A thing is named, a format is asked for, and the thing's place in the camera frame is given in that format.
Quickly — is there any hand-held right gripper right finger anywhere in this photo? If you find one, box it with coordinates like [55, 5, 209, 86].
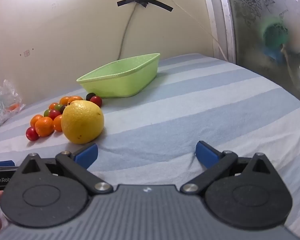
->
[179, 141, 278, 195]

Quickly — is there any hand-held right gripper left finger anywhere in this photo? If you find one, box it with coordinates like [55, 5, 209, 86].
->
[16, 143, 113, 195]

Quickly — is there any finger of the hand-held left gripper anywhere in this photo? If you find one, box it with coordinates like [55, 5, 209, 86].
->
[0, 160, 18, 173]

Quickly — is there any large yellow orange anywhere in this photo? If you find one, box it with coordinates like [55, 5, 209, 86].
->
[61, 100, 104, 144]

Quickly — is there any light green plastic basket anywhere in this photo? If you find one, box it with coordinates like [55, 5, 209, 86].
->
[76, 53, 161, 98]

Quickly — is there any blue striped bedsheet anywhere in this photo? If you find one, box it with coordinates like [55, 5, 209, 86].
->
[0, 52, 300, 240]

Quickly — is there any clear plastic bag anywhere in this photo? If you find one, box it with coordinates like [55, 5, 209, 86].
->
[0, 69, 26, 132]

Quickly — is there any blue object behind glass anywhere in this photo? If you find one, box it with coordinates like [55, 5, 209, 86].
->
[262, 46, 285, 62]

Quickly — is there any green object behind glass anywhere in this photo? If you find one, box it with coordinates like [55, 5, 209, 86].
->
[256, 16, 289, 49]

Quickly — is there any frosted patterned glass door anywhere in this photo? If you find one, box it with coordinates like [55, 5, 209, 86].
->
[225, 0, 300, 105]

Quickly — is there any grey cable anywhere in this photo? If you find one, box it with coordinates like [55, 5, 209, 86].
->
[117, 4, 140, 60]

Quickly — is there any white door frame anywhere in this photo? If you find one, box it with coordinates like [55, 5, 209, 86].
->
[205, 0, 237, 64]

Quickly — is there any thin white cord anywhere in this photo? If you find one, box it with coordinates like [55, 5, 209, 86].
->
[146, 0, 227, 59]

